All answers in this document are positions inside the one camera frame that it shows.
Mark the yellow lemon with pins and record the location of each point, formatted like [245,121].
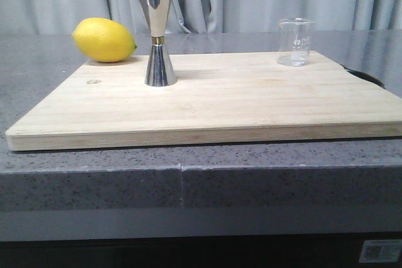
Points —
[104,40]

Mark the white QR label sticker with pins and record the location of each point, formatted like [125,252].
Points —
[380,251]

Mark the small glass beaker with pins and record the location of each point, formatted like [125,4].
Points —
[295,41]

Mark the steel hourglass jigger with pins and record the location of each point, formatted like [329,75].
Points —
[159,71]

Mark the wooden cutting board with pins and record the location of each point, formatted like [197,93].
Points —
[222,97]

